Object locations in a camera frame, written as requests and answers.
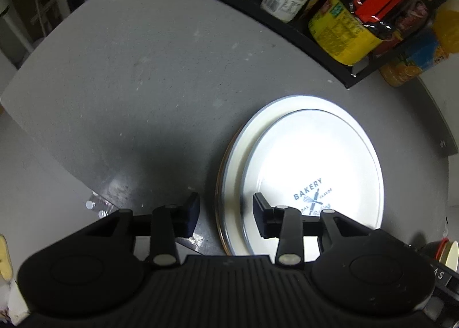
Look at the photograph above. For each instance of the pale yellow object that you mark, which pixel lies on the pale yellow object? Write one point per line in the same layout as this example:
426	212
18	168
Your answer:
5	260

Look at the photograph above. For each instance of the red rimmed cream bowl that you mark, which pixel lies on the red rimmed cream bowl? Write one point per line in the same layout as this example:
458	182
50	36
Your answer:
452	256

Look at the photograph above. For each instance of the clear plastic scrap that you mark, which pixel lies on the clear plastic scrap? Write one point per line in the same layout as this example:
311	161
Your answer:
104	204

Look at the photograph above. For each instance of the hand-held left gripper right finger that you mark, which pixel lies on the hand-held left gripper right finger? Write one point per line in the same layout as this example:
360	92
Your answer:
260	214

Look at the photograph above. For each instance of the yellow labelled jar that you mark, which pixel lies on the yellow labelled jar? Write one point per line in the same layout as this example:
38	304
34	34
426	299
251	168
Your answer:
340	34

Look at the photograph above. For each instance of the white plate with script print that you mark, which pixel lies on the white plate with script print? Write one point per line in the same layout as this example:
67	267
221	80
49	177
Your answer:
244	134

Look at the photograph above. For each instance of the white plate with utensil print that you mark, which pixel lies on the white plate with utensil print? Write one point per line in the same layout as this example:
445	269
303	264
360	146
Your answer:
308	156

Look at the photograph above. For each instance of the orange juice bottle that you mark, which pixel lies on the orange juice bottle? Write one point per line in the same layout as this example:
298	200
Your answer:
426	52

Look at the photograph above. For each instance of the small white clip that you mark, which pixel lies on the small white clip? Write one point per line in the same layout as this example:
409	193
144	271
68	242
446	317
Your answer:
444	143

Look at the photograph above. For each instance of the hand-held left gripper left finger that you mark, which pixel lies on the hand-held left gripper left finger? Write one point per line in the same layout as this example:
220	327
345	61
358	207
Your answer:
192	214

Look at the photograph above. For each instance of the red soda can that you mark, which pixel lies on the red soda can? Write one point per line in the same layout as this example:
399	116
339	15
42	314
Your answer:
412	16

